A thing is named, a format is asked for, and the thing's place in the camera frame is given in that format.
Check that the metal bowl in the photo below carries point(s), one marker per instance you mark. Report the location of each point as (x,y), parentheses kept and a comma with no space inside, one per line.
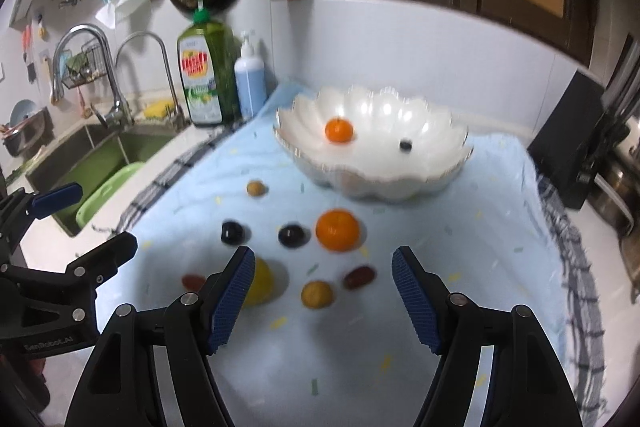
(25,127)

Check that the large tangerine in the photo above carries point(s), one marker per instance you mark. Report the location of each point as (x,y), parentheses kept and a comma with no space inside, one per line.
(337,230)

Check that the small brown longan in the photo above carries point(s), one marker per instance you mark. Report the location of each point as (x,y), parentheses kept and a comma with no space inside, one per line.
(256,188)

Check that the red cherry tomato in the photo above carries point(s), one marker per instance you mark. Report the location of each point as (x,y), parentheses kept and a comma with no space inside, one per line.
(192,282)

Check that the checked cloth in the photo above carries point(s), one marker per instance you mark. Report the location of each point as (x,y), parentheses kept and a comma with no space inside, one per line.
(575,257)

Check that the yellow-orange round fruit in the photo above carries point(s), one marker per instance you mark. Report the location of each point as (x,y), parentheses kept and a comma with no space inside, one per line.
(316,295)

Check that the yellow sponge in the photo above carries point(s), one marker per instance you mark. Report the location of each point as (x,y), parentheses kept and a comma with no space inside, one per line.
(157,110)

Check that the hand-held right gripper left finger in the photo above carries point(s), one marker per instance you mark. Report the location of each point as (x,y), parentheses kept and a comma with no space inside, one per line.
(230,302)

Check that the light blue towel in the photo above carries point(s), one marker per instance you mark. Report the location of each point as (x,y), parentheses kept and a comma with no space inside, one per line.
(450,232)

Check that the small dark grape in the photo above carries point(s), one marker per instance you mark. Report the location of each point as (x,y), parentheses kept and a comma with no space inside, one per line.
(405,145)

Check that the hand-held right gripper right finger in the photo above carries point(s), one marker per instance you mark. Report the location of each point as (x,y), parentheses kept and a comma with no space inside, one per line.
(415,302)

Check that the dark plum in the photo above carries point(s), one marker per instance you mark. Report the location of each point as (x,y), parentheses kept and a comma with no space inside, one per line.
(292,236)
(232,233)

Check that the black box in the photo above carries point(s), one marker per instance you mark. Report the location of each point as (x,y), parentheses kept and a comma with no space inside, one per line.
(565,142)

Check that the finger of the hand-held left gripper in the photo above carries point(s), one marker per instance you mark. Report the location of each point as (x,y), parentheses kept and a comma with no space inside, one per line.
(107,252)
(55,199)

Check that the red date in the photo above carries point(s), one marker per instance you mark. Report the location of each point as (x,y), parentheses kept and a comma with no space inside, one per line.
(358,277)

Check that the green plastic basin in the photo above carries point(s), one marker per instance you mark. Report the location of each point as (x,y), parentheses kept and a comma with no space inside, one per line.
(107,197)

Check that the green dish soap bottle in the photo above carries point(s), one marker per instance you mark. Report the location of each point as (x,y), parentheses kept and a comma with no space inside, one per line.
(200,72)

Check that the kitchen sink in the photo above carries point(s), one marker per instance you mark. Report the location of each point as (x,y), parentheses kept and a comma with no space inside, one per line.
(100,157)

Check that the white scalloped bowl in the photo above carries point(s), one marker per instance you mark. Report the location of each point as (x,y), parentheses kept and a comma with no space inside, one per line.
(380,167)

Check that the metal pots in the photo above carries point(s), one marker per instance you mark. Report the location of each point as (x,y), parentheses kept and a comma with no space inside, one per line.
(620,177)

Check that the curved metal faucet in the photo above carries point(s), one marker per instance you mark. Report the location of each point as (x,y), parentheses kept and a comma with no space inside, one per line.
(172,97)

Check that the yellow-green round fruit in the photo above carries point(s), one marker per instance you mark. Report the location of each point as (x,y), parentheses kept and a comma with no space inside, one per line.
(260,282)

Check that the small tangerine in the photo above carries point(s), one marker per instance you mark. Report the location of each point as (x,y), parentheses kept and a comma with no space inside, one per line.
(339,130)

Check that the spring neck metal faucet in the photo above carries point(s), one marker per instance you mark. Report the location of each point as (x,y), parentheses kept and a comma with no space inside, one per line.
(116,97)

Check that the blue pump bottle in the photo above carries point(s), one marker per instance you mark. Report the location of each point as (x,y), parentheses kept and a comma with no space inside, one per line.
(250,87)

